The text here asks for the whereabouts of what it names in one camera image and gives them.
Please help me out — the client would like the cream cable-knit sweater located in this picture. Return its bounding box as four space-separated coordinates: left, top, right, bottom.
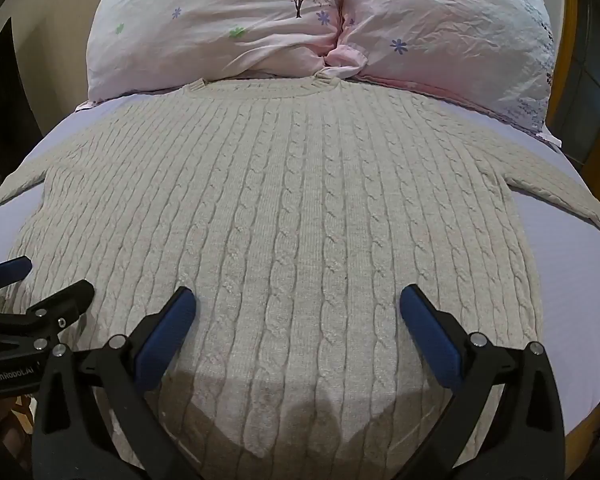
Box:
0 74 600 480

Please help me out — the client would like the pink pillow with flower print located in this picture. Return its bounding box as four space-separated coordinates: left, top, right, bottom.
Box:
325 0 563 147

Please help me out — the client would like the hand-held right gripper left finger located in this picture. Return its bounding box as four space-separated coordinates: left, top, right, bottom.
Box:
32 286 204 480

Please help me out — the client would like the wooden bed frame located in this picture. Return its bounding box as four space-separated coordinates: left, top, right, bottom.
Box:
550 0 600 211

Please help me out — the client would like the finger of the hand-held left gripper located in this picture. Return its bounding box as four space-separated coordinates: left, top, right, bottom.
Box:
0 256 33 292
0 280 95 348

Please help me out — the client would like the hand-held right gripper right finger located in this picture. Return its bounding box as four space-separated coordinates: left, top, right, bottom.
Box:
399 284 566 480

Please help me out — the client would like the pink pillow with tree print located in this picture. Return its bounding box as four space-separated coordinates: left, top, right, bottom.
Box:
86 0 350 102

